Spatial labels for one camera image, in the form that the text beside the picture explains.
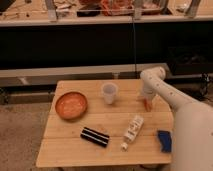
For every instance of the beige gripper block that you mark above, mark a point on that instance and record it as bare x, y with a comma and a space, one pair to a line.
147, 104

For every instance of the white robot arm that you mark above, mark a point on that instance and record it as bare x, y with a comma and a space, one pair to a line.
192, 135

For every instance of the white bottle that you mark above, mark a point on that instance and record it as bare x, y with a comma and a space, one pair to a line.
132, 131

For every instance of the clear plastic cup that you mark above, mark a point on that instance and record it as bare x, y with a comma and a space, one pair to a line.
109, 91

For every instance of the blue cloth object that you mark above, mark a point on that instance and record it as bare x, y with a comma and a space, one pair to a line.
165, 140

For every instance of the black striped box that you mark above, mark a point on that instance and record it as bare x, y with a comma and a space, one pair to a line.
95, 137

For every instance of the orange bowl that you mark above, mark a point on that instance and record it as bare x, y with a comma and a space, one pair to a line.
71, 105

